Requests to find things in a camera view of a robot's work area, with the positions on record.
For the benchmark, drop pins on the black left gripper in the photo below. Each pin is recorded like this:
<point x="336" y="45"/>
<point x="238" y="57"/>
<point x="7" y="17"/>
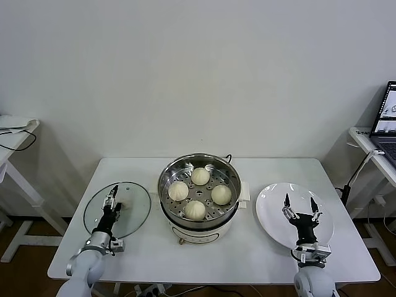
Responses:
<point x="106" y="218"/>

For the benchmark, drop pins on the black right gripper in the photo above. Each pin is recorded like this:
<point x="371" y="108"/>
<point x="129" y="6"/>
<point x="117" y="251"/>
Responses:
<point x="304" y="226"/>

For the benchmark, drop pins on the round glass pot lid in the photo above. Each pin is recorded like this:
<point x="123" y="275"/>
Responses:
<point x="136" y="216"/>

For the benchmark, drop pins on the white steamed baozi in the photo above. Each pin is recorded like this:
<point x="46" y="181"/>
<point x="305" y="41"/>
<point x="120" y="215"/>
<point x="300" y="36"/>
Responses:
<point x="178" y="190"/>
<point x="195" y="210"/>
<point x="200" y="176"/>
<point x="221" y="195"/>

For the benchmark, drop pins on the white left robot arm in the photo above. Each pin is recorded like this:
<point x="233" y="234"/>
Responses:
<point x="83" y="272"/>

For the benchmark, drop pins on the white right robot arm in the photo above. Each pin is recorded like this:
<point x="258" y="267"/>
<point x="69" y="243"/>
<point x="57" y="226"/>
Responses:
<point x="312" y="281"/>

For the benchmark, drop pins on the stainless steel steamer basket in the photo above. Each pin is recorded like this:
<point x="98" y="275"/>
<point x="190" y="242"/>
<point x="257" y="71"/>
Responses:
<point x="230" y="176"/>

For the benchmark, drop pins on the white round plate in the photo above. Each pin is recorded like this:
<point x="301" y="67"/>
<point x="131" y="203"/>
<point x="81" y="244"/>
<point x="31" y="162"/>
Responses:
<point x="272" y="222"/>

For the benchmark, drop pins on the black upright stand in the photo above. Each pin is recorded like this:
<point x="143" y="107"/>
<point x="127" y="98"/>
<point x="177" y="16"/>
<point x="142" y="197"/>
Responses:
<point x="347" y="195"/>

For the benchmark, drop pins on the white power adapter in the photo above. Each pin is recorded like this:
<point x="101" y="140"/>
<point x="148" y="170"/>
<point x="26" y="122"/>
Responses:
<point x="380" y="200"/>

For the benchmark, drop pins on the white side table with laptop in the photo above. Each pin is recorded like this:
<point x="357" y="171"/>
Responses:
<point x="354" y="134"/>

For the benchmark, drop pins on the dark open laptop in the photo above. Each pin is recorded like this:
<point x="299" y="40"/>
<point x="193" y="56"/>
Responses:
<point x="386" y="145"/>

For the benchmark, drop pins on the white side table with cloth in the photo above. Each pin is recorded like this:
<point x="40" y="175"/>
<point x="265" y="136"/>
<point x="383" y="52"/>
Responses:
<point x="18" y="142"/>

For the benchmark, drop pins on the white cloth bag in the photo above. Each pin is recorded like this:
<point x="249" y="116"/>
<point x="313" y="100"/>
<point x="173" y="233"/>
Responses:
<point x="15" y="122"/>

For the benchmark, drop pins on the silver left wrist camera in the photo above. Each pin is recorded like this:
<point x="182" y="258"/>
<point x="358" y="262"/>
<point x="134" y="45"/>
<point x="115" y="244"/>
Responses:
<point x="117" y="246"/>

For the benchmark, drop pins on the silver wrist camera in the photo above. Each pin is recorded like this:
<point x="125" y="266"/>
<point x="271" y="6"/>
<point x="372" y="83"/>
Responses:
<point x="321" y="252"/>
<point x="117" y="246"/>

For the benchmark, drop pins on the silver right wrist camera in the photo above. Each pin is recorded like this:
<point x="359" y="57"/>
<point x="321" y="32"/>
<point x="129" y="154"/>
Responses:
<point x="321" y="252"/>

